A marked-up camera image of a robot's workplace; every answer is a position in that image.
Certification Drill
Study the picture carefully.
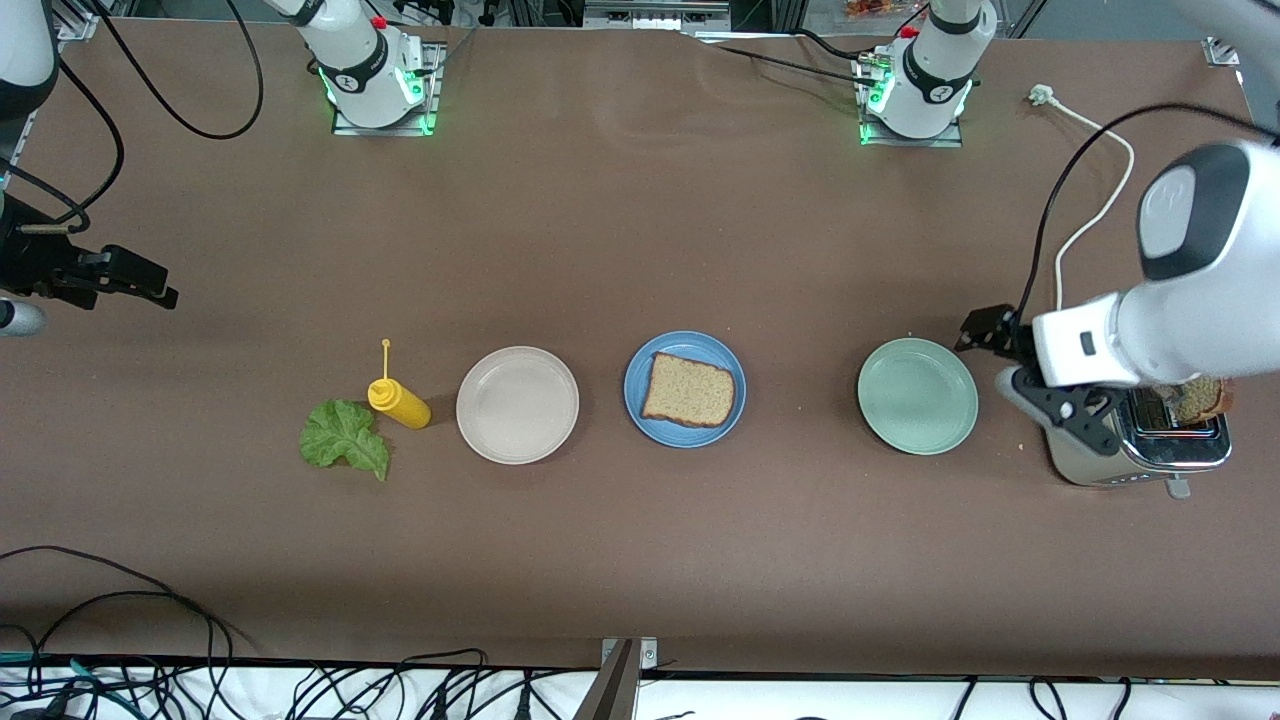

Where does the green lettuce leaf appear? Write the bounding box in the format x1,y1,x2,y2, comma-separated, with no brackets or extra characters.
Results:
298,398,393,483

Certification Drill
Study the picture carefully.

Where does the yellow squeeze bottle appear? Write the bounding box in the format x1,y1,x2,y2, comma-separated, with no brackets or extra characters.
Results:
367,339,433,431

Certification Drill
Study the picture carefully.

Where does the brown bread slice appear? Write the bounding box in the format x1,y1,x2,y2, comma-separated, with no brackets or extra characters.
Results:
1150,375,1234,423
640,351,738,430

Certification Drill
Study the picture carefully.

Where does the light green plate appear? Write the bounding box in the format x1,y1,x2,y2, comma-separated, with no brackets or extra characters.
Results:
857,337,980,457

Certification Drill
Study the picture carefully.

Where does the blue plate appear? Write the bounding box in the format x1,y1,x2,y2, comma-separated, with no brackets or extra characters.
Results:
623,331,747,449

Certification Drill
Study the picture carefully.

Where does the beige plate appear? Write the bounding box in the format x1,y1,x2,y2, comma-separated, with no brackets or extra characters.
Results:
455,345,581,466

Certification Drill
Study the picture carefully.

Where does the beige chrome-topped toaster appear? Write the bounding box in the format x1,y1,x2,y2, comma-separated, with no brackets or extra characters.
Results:
1045,380,1234,500

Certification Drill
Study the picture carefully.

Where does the grey metal pole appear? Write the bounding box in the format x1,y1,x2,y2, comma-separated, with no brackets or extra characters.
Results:
572,640,641,720

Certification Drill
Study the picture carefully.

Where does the white toaster power cord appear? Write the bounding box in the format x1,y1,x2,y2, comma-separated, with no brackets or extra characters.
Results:
1028,84,1136,313

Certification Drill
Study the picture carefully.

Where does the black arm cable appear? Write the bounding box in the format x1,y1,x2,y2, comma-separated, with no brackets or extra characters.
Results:
0,55,126,226
92,0,266,141
1015,103,1280,321

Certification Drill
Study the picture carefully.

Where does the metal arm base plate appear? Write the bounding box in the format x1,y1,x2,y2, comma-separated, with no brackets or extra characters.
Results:
332,42,443,136
858,55,966,149

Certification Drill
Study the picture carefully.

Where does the aluminium frame rail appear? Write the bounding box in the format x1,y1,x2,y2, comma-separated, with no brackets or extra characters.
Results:
55,0,101,41

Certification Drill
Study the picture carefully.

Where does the long black looping cable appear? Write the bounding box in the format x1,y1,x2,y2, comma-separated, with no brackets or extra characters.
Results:
0,545,259,666

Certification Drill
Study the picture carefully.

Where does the black cable on table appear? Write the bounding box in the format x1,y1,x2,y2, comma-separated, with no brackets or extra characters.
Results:
700,28,891,91

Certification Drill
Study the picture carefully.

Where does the grey metal equipment frame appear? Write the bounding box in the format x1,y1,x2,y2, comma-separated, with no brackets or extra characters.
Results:
580,0,731,31

